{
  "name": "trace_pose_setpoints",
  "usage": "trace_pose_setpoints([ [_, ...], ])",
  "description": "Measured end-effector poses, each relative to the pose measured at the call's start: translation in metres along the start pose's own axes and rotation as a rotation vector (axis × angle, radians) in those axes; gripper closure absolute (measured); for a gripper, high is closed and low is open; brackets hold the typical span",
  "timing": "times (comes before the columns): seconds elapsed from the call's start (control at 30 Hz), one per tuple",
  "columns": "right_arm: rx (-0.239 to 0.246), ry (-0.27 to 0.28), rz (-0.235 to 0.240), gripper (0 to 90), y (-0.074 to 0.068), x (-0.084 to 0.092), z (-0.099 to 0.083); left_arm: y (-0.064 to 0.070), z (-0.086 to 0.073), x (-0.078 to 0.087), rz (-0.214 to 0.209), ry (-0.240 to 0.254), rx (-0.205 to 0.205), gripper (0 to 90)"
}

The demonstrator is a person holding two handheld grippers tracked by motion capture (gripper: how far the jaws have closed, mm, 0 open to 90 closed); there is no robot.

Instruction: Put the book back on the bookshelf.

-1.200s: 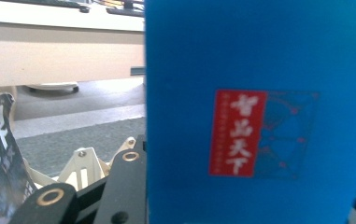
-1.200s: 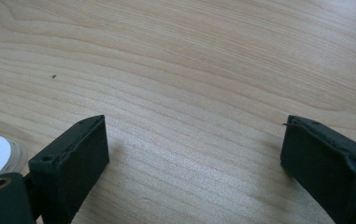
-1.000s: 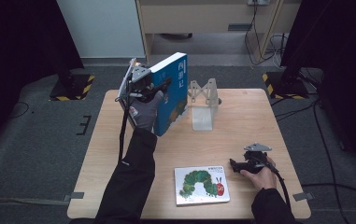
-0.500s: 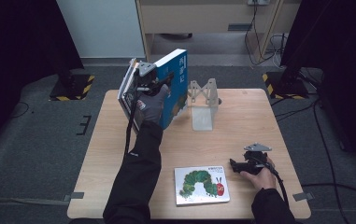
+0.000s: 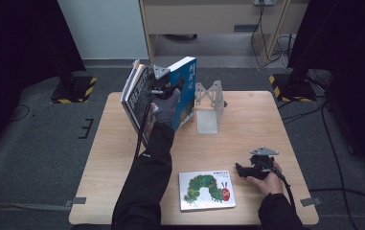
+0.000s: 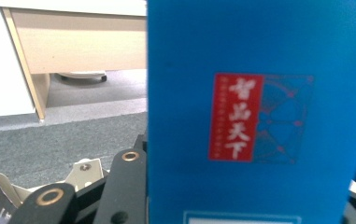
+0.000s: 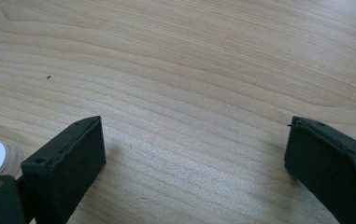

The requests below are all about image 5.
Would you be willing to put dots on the grey metal expandable book rack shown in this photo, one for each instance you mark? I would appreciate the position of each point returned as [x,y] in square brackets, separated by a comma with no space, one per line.
[207,121]

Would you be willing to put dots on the grey tape piece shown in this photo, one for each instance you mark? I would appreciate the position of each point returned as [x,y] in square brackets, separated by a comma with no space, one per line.
[78,201]
[311,202]

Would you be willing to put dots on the wooden desk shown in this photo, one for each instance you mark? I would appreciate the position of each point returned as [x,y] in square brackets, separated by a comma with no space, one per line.
[202,17]

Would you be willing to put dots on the white power strip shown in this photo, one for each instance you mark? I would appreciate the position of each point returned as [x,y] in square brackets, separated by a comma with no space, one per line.
[264,2]

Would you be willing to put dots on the dark flat object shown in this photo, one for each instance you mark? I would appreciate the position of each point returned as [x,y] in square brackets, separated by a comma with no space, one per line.
[180,37]

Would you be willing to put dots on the white board panel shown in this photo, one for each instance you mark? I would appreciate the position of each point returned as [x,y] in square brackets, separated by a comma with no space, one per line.
[106,28]

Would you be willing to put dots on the black curtain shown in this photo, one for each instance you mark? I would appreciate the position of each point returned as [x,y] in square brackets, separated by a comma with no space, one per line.
[355,80]
[14,64]

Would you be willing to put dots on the blue book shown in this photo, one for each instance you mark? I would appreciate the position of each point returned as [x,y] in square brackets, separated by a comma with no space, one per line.
[186,107]

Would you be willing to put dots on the black stand with striped base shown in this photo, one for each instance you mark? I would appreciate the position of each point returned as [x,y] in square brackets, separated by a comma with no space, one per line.
[74,91]
[293,89]

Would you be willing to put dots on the person's left hand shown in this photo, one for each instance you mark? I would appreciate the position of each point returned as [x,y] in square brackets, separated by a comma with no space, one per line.
[165,110]

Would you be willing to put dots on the white caterpillar picture book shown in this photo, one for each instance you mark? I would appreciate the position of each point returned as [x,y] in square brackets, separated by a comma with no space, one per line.
[207,191]

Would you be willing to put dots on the person's right hand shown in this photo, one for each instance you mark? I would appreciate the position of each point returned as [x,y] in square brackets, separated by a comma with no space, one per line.
[271,185]

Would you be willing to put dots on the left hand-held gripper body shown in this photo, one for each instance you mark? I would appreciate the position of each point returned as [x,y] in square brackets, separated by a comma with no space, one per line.
[159,83]

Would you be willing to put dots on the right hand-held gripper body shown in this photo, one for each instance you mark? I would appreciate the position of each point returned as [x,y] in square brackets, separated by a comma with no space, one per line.
[261,166]

